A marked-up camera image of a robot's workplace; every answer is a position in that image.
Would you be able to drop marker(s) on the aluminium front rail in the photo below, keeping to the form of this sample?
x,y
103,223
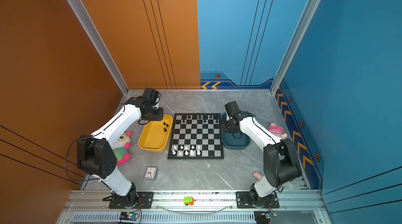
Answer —
x,y
204,200

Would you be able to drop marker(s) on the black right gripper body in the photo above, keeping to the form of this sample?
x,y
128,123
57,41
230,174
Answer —
x,y
226,126

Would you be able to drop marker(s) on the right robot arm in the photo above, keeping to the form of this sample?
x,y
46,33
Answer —
x,y
280,159

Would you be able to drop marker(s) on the small clear alarm clock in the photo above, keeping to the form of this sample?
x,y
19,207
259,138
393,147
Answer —
x,y
151,172

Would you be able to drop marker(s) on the small pink eraser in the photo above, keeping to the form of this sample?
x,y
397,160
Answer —
x,y
257,176

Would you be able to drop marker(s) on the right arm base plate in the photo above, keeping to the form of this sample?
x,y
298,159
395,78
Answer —
x,y
244,200

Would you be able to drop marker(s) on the green orange toy car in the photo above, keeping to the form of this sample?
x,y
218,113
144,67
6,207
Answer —
x,y
188,201

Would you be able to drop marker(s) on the pink green plush toy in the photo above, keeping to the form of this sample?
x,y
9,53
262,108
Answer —
x,y
121,147

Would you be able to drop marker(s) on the yellow plastic tray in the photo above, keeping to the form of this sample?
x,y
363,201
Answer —
x,y
156,135

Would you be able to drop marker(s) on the green circuit board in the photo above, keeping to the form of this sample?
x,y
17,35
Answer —
x,y
264,217
130,217

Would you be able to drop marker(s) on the dark teal plastic tray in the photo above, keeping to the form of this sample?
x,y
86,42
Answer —
x,y
236,141

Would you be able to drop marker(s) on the left green circuit board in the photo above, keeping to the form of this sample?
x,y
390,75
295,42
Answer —
x,y
130,217

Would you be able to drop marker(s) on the black white chessboard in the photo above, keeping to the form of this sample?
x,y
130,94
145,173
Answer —
x,y
196,136

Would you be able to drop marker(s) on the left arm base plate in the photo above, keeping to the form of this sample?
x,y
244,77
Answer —
x,y
143,200

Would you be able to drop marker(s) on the pink plush pig toy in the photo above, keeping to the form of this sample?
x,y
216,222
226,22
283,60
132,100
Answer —
x,y
277,131

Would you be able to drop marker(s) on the right green circuit board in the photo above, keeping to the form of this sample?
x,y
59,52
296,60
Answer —
x,y
264,217

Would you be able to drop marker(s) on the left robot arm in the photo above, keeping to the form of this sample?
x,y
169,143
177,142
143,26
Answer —
x,y
95,154

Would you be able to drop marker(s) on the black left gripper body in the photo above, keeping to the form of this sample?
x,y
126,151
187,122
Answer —
x,y
156,114

